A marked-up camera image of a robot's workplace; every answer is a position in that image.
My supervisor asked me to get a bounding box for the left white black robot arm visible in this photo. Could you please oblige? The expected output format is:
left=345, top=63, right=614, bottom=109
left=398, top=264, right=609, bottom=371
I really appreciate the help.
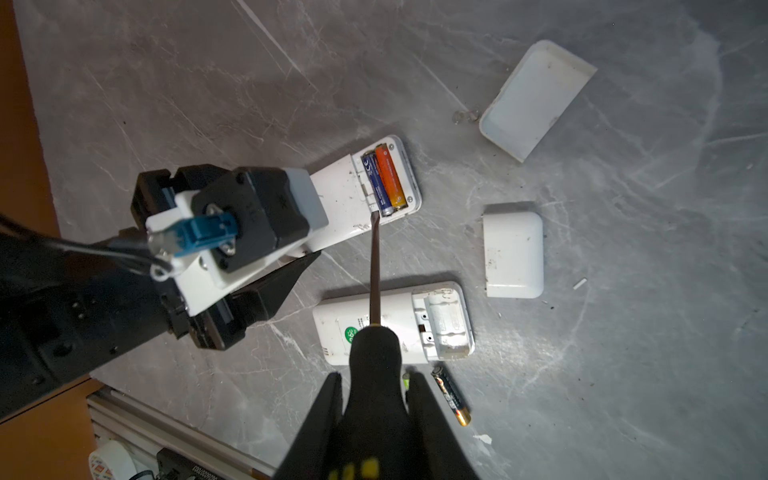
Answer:
left=1, top=164, right=328, bottom=416

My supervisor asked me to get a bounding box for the black yellow screwdriver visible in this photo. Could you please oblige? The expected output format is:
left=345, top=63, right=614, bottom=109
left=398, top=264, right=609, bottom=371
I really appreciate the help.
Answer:
left=324, top=212, right=417, bottom=479

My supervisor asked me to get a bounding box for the black gold AAA battery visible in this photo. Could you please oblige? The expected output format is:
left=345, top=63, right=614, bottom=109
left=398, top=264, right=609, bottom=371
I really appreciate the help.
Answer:
left=431, top=364, right=472, bottom=427

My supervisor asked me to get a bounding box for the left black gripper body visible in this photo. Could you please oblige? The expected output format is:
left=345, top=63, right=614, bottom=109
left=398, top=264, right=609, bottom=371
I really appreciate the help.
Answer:
left=131, top=193, right=317, bottom=350

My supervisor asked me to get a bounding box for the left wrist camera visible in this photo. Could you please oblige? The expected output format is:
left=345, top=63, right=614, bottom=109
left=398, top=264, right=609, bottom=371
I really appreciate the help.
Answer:
left=132, top=164, right=329, bottom=316

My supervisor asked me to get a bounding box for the blue AAA battery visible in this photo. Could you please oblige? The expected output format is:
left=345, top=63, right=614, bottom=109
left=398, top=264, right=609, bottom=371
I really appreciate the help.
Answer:
left=361, top=151, right=395, bottom=217

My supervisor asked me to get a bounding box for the white battery cover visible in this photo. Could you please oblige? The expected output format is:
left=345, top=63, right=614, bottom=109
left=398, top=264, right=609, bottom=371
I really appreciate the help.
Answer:
left=479, top=40, right=598, bottom=163
left=482, top=204, right=544, bottom=299

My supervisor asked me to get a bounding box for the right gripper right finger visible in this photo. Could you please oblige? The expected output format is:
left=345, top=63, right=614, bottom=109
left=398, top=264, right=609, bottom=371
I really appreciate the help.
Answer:
left=407, top=370, right=478, bottom=479

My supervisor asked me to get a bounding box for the orange yellow AAA battery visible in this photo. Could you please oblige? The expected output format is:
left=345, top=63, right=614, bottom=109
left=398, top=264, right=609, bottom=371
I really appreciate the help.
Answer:
left=374, top=144, right=408, bottom=211

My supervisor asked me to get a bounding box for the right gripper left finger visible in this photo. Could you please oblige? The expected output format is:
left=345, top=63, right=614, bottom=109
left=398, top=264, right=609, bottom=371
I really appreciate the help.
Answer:
left=272, top=373, right=342, bottom=480

